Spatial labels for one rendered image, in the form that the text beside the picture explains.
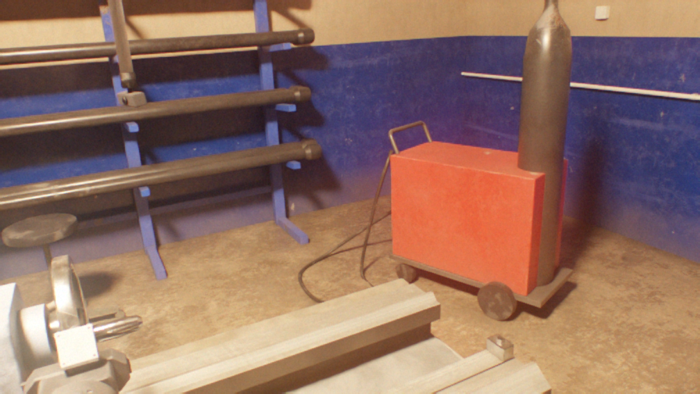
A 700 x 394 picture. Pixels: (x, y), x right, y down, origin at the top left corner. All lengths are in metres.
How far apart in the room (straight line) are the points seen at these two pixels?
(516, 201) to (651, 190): 1.47
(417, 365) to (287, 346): 0.32
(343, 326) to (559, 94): 1.70
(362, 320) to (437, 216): 1.68
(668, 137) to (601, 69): 0.66
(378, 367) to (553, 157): 1.63
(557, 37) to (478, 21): 2.34
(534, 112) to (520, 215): 0.49
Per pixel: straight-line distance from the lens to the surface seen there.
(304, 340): 1.19
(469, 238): 2.80
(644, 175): 3.90
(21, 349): 0.86
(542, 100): 2.56
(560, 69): 2.56
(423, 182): 2.85
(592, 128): 4.08
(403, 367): 1.29
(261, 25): 3.87
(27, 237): 2.85
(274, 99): 3.66
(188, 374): 1.14
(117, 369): 0.76
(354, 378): 1.26
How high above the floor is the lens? 1.51
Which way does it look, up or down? 19 degrees down
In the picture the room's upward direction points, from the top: 3 degrees counter-clockwise
